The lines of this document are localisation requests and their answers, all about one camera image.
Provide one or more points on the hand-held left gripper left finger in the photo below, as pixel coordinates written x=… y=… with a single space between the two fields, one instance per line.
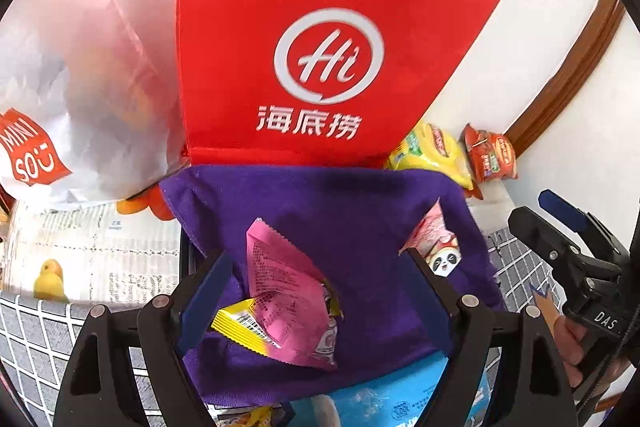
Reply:
x=200 y=302

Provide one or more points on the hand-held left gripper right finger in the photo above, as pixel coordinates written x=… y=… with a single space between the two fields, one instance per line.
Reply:
x=425 y=297

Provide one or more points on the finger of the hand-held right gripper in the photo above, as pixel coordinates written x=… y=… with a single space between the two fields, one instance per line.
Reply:
x=562 y=209
x=540 y=232

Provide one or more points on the yellow striped snack packet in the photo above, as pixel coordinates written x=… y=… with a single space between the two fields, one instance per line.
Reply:
x=240 y=319

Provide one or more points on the panda print snack packet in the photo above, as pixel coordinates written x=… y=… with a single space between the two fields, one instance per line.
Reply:
x=435 y=237

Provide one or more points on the pink snack packet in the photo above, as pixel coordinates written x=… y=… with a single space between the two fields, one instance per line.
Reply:
x=280 y=277

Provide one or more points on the person's right hand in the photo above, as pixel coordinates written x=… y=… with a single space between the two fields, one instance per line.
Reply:
x=570 y=342

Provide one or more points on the blue edged star card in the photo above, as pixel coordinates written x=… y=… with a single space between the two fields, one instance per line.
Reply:
x=547 y=317

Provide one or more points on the red noodle packet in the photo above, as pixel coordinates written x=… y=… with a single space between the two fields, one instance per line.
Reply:
x=490 y=157

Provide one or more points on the light blue box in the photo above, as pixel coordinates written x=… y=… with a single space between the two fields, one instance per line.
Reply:
x=390 y=397

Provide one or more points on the purple cloth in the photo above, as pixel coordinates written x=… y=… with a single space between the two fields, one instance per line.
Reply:
x=350 y=217

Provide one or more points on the chick print cloth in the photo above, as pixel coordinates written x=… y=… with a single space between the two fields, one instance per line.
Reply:
x=100 y=247

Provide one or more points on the yellow noodle packet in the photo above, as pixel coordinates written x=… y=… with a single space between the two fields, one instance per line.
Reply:
x=435 y=152

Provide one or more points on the grey checked tablecloth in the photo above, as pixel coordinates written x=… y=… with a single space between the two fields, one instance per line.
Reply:
x=30 y=332

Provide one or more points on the white paper bag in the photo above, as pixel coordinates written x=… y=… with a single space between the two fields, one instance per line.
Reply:
x=100 y=57

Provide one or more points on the brown wooden door frame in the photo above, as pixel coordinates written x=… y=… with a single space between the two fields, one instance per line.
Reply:
x=570 y=72

